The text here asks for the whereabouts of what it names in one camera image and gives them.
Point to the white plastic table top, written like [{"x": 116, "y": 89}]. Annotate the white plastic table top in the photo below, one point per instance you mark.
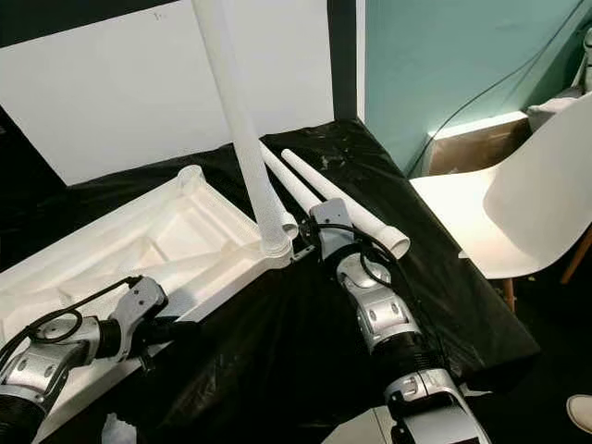
[{"x": 176, "y": 231}]

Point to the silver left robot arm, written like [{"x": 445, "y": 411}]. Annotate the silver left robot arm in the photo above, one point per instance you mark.
[{"x": 46, "y": 370}]

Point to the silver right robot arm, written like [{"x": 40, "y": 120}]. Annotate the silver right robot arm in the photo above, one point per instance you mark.
[{"x": 388, "y": 314}]

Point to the white crumpled plastic piece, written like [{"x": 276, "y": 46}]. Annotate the white crumpled plastic piece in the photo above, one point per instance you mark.
[{"x": 120, "y": 431}]

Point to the black plastic cover sheet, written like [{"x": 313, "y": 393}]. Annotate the black plastic cover sheet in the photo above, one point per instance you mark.
[{"x": 287, "y": 370}]

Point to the white plastic shell chair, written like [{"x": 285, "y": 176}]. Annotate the white plastic shell chair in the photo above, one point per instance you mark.
[{"x": 536, "y": 203}]

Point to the large white board panel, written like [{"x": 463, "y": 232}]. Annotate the large white board panel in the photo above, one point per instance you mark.
[{"x": 111, "y": 92}]

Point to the light grey cushion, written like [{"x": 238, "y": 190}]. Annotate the light grey cushion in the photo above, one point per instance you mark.
[{"x": 560, "y": 109}]

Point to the white shoe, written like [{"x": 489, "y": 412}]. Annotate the white shoe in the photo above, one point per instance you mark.
[{"x": 581, "y": 414}]

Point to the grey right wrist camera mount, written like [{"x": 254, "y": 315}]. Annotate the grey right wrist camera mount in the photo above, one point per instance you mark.
[{"x": 331, "y": 217}]

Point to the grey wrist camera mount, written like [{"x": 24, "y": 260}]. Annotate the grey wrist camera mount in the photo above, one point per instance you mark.
[
  {"x": 143, "y": 305},
  {"x": 331, "y": 217}
]

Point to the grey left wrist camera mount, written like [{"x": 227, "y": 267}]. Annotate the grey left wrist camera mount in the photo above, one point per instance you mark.
[{"x": 143, "y": 305}]

